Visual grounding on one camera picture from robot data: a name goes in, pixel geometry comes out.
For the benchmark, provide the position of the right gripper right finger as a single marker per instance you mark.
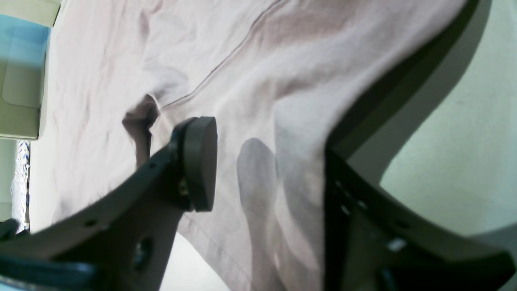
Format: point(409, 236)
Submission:
point(374, 243)

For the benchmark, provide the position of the grey box at right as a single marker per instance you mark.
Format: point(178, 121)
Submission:
point(21, 99)

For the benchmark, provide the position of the pink T-shirt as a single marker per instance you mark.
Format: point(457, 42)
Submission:
point(277, 75)

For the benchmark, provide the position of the blue cloth in box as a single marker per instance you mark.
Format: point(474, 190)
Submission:
point(23, 44)

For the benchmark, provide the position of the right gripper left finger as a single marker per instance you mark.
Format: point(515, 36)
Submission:
point(123, 241)

